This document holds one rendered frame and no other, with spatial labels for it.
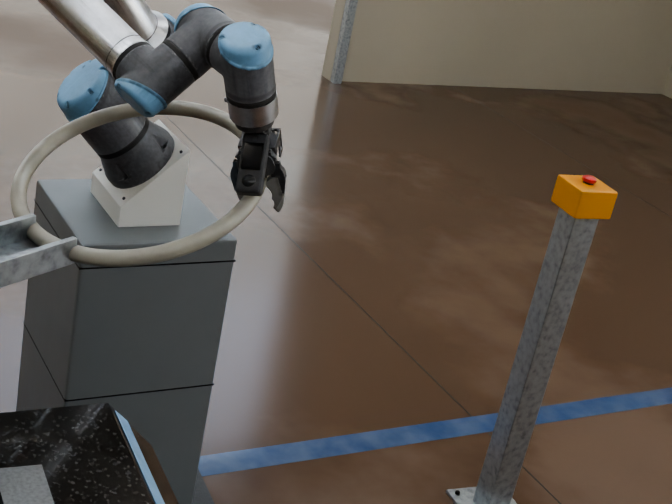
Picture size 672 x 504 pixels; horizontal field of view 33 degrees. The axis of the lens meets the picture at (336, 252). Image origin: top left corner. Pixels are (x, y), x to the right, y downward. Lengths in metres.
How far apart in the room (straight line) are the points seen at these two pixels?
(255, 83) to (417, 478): 1.90
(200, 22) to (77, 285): 0.89
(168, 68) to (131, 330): 0.97
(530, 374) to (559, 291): 0.27
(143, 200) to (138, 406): 0.54
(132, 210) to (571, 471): 1.81
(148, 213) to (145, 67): 0.82
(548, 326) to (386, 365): 1.10
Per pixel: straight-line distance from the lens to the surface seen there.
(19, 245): 2.09
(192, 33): 2.04
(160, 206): 2.79
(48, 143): 2.30
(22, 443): 2.01
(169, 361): 2.91
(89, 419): 2.08
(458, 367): 4.26
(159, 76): 2.01
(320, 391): 3.89
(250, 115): 2.00
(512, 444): 3.37
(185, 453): 3.10
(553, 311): 3.16
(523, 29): 8.37
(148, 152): 2.75
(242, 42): 1.95
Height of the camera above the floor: 1.99
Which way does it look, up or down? 24 degrees down
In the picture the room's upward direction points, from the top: 12 degrees clockwise
